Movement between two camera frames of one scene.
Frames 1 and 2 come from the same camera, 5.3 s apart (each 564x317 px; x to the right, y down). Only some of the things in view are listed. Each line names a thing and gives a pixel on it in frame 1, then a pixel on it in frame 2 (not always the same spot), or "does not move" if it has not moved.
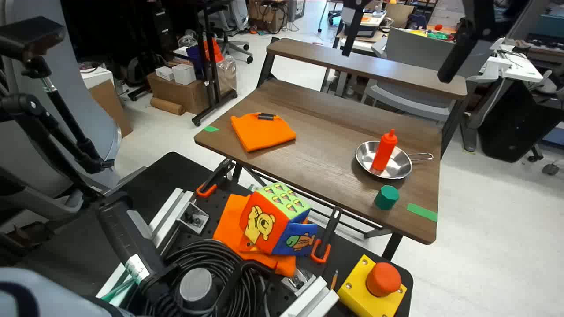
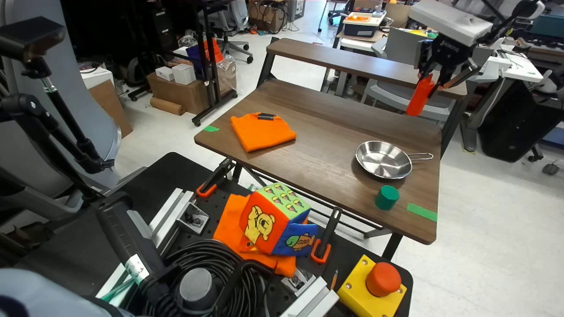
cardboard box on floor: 177,99 does not move
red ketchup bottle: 385,150 -> 421,95
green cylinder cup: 387,197 does not move
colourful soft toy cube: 278,222 does not move
